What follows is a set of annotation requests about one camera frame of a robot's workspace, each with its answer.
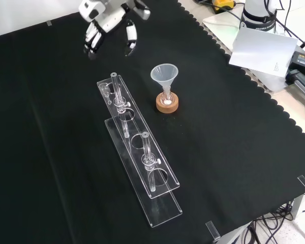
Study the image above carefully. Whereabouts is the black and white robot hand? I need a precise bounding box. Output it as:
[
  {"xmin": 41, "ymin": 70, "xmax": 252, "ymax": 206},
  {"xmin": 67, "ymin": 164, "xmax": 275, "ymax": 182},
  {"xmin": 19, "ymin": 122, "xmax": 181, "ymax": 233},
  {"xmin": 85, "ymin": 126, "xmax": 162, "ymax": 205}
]
[{"xmin": 78, "ymin": 0, "xmax": 151, "ymax": 60}]

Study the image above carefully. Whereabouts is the clear plastic funnel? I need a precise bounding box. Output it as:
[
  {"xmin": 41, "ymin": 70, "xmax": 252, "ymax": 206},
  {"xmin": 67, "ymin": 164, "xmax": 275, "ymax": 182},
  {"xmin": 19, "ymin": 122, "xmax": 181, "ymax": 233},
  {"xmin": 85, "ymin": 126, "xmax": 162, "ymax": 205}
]
[{"xmin": 150, "ymin": 64, "xmax": 179, "ymax": 96}]

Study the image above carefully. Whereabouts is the round-bottom glass flask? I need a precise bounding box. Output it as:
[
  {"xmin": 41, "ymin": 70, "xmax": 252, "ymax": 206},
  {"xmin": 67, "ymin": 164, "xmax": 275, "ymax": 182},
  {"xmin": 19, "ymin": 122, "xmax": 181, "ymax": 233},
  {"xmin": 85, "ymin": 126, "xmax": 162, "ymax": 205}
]
[{"xmin": 160, "ymin": 87, "xmax": 174, "ymax": 106}]

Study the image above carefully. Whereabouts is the clear acrylic funnel stand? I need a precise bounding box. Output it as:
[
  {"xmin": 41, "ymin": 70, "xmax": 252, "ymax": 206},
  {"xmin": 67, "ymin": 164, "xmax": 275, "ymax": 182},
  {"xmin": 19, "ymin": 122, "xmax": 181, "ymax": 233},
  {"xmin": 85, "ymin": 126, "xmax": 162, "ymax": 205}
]
[{"xmin": 96, "ymin": 72, "xmax": 184, "ymax": 228}]

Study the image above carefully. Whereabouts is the yellow stop button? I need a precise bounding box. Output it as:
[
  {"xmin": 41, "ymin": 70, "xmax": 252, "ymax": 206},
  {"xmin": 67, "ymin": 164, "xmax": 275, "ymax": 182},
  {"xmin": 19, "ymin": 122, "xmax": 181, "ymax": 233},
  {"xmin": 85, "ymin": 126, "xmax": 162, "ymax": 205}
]
[{"xmin": 212, "ymin": 0, "xmax": 236, "ymax": 14}]

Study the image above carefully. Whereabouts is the black bench cloth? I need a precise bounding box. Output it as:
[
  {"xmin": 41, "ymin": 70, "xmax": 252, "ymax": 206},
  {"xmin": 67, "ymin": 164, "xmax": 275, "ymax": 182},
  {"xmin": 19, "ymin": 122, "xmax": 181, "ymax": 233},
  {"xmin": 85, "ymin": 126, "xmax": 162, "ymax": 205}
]
[{"xmin": 0, "ymin": 0, "xmax": 305, "ymax": 244}]

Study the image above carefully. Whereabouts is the pale board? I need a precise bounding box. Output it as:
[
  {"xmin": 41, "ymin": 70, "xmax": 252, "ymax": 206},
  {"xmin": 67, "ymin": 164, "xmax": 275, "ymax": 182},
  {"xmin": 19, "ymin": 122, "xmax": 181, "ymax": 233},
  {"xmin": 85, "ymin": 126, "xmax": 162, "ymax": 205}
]
[{"xmin": 228, "ymin": 26, "xmax": 299, "ymax": 77}]

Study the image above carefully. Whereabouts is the cork ring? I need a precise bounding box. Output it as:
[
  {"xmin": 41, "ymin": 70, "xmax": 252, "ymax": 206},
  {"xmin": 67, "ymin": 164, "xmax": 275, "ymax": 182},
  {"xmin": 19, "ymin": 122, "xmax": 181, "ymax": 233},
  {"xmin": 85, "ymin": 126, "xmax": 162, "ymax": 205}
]
[{"xmin": 156, "ymin": 93, "xmax": 180, "ymax": 114}]

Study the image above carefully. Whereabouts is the black cable bundle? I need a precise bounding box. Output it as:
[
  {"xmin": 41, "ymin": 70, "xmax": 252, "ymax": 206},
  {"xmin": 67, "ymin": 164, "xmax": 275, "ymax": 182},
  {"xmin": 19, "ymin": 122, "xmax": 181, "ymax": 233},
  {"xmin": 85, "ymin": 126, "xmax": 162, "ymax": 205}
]
[{"xmin": 240, "ymin": 199, "xmax": 305, "ymax": 244}]

